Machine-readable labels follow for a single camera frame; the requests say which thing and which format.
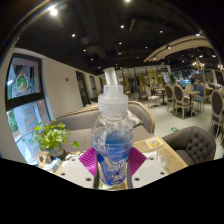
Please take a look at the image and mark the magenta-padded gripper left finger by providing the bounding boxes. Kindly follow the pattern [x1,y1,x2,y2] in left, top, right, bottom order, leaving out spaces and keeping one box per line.
[55,147,100,189]

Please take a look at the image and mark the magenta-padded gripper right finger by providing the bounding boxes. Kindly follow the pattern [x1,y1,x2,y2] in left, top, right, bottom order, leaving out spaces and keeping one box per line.
[126,147,169,189]

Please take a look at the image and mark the clear blue-labelled water bottle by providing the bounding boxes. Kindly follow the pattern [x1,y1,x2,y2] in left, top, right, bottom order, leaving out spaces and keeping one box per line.
[90,84,136,187]

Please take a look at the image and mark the clear drinking glass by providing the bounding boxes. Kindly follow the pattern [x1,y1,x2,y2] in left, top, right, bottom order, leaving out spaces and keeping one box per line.
[151,141,169,169]

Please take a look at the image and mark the yellow square card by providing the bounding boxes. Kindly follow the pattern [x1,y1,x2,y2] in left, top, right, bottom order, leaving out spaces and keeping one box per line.
[144,136,164,149]

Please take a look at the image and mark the small light blue box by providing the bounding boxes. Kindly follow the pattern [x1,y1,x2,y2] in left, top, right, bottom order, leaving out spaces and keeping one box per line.
[49,158,63,173]

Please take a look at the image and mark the grey curved sofa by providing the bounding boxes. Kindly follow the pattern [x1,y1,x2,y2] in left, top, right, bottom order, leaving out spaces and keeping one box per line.
[49,99,157,153]

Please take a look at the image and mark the grey white chevron cushion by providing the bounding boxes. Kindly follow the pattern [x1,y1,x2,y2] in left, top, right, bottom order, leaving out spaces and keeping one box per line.
[128,109,142,128]

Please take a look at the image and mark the green potted plant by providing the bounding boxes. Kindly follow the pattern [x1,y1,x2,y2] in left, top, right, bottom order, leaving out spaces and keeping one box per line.
[21,118,81,158]

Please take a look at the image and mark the grey tufted armchair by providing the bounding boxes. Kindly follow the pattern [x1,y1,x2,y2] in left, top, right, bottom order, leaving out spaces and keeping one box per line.
[162,125,218,167]

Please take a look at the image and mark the group of dining chairs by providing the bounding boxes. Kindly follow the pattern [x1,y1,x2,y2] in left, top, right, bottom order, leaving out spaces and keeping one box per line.
[144,83,224,134]

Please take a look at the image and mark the window with festive stickers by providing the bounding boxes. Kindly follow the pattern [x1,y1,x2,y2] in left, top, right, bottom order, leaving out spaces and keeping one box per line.
[4,53,51,158]

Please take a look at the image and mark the group of ceiling lights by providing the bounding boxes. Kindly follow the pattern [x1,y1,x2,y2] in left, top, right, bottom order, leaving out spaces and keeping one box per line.
[46,0,221,68]

